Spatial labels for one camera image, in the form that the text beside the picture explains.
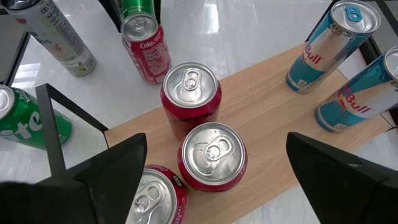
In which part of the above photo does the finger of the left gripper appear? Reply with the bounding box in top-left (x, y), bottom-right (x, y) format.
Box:
top-left (98, 0), bottom-right (124, 34)
top-left (154, 0), bottom-right (162, 25)

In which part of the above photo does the white Celsius can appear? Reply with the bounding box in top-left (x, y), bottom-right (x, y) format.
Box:
top-left (0, 0), bottom-right (98, 77)

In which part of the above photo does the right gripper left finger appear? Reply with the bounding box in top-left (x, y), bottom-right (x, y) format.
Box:
top-left (0, 133), bottom-right (149, 224)

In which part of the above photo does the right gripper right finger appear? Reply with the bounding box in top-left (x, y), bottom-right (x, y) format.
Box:
top-left (285, 132), bottom-right (398, 224)

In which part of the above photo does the green Sprite can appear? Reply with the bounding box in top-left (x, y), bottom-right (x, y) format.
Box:
top-left (119, 0), bottom-right (158, 19)
top-left (0, 83), bottom-right (74, 151)

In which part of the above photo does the wooden shelf black metal frame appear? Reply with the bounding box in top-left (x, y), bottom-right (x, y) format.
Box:
top-left (35, 0), bottom-right (398, 224)

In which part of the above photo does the black aluminium table frame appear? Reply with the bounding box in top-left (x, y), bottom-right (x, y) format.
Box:
top-left (0, 7), bottom-right (32, 88)

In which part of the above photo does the white glossy table sheet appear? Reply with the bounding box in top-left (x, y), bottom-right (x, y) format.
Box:
top-left (0, 0), bottom-right (398, 224)

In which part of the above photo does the blue silver Red Bull can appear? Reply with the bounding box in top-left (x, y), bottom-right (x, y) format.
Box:
top-left (285, 0), bottom-right (382, 95)
top-left (314, 46), bottom-right (398, 133)

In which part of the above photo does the red Coca-Cola can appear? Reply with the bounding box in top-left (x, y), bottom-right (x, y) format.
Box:
top-left (160, 61), bottom-right (223, 141)
top-left (177, 121), bottom-right (249, 193)
top-left (124, 164), bottom-right (189, 224)
top-left (120, 14), bottom-right (172, 85)

